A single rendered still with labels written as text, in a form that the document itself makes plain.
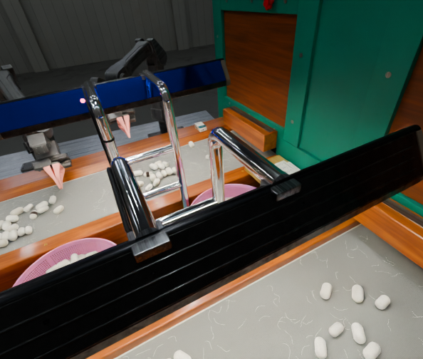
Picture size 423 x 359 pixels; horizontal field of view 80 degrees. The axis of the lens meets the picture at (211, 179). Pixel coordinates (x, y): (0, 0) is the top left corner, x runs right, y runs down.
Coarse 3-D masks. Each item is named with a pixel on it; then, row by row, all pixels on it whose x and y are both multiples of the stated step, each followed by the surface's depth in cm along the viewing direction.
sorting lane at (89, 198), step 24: (144, 168) 99; (192, 168) 96; (48, 192) 91; (72, 192) 90; (96, 192) 89; (144, 192) 87; (168, 192) 86; (0, 216) 83; (24, 216) 82; (48, 216) 81; (72, 216) 80; (96, 216) 79; (24, 240) 73
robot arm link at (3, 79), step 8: (0, 72) 86; (8, 72) 87; (0, 80) 85; (8, 80) 85; (16, 80) 92; (0, 88) 84; (8, 88) 84; (16, 88) 85; (8, 96) 83; (16, 96) 83; (24, 96) 85
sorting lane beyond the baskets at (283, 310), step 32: (320, 256) 62; (352, 256) 61; (384, 256) 61; (256, 288) 57; (288, 288) 56; (320, 288) 56; (384, 288) 55; (416, 288) 54; (192, 320) 52; (224, 320) 52; (256, 320) 51; (288, 320) 51; (320, 320) 51; (352, 320) 50; (384, 320) 50; (416, 320) 49; (128, 352) 48; (160, 352) 48; (192, 352) 48; (224, 352) 47; (256, 352) 47; (288, 352) 47; (352, 352) 46; (384, 352) 46; (416, 352) 45
